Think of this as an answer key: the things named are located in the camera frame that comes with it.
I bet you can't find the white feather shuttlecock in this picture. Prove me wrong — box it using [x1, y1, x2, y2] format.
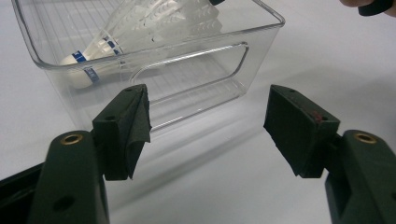
[59, 0, 169, 91]
[136, 0, 224, 45]

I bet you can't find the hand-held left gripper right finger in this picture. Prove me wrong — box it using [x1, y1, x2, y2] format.
[262, 84, 396, 224]

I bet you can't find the white board sheet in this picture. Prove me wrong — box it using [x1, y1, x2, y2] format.
[0, 0, 396, 224]

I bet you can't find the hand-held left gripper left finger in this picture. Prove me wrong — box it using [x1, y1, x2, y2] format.
[26, 83, 153, 224]

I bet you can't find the clear plastic container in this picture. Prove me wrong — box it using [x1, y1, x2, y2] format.
[11, 0, 286, 138]

